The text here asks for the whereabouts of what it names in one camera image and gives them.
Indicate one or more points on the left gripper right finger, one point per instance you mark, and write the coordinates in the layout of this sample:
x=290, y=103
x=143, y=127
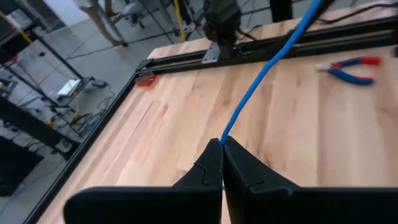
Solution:
x=311, y=205

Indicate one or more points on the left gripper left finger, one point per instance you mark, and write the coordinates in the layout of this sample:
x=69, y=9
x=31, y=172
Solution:
x=140, y=205

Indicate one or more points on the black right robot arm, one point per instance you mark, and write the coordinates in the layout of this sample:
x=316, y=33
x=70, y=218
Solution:
x=222, y=25

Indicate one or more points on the small red box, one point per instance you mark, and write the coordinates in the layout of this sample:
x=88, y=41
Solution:
x=145, y=80

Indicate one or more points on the black floor mat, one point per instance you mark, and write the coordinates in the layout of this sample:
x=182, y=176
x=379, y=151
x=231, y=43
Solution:
x=15, y=165

